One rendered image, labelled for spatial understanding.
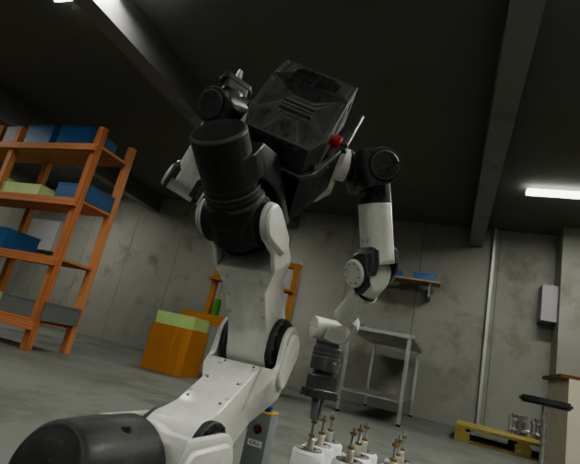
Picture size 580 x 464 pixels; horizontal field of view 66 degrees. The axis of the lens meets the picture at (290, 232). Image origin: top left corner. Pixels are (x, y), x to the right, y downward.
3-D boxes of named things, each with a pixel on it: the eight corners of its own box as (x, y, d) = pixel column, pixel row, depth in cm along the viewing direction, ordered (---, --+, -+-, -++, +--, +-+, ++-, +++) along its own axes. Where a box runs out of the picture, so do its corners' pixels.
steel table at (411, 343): (414, 417, 673) (423, 342, 702) (402, 428, 483) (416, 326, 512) (362, 404, 702) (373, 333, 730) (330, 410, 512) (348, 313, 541)
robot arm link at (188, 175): (191, 214, 135) (230, 153, 127) (154, 190, 132) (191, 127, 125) (199, 201, 145) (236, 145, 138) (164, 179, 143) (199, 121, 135)
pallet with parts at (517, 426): (577, 463, 522) (578, 428, 533) (605, 479, 432) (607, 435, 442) (451, 432, 571) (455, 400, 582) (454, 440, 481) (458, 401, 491)
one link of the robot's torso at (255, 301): (281, 392, 107) (260, 219, 86) (217, 377, 114) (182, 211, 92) (303, 350, 120) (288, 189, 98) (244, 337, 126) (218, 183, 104)
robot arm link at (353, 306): (365, 320, 132) (402, 282, 120) (338, 325, 127) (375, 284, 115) (348, 291, 138) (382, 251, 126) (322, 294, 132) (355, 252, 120)
